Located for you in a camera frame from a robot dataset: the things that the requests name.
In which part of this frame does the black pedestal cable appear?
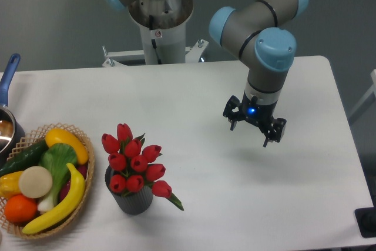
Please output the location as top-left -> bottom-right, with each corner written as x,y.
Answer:
148,14 -> 163,65

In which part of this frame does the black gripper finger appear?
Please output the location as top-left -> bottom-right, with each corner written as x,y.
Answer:
223,95 -> 243,131
262,118 -> 287,148

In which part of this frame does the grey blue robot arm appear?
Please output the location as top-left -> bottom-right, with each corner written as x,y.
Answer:
106,0 -> 309,143

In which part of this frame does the grey ribbed vase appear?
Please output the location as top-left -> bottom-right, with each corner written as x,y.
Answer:
105,166 -> 153,215

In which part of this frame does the green cucumber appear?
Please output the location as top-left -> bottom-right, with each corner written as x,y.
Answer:
1,139 -> 48,176

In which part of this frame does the steel pot blue handle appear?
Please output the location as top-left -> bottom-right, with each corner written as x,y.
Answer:
1,53 -> 25,168

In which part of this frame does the green bok choy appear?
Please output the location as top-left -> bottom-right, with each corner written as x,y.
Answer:
38,143 -> 78,213

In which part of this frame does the orange fruit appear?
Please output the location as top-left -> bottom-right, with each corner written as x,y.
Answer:
4,195 -> 37,223

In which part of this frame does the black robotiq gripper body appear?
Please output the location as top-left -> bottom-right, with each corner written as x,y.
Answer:
238,94 -> 277,131

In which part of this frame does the red tulip bouquet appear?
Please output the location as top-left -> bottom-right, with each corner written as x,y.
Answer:
101,123 -> 184,211

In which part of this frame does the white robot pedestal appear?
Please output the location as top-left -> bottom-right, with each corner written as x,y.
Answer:
103,0 -> 209,67

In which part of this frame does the yellow bell pepper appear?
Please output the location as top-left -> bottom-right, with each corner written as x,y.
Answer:
1,171 -> 23,199

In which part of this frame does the black device at edge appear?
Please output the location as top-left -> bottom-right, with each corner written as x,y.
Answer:
354,207 -> 375,238

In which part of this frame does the woven wicker basket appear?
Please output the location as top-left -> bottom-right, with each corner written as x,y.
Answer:
1,122 -> 95,240

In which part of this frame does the white frame at right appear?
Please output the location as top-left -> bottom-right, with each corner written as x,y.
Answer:
348,69 -> 375,126

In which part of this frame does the beige round disc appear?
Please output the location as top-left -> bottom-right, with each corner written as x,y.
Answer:
18,166 -> 53,199

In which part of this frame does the yellow banana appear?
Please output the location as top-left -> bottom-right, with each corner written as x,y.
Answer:
22,163 -> 85,235

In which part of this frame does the dark red vegetable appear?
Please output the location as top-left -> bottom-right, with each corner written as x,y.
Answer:
59,165 -> 88,202

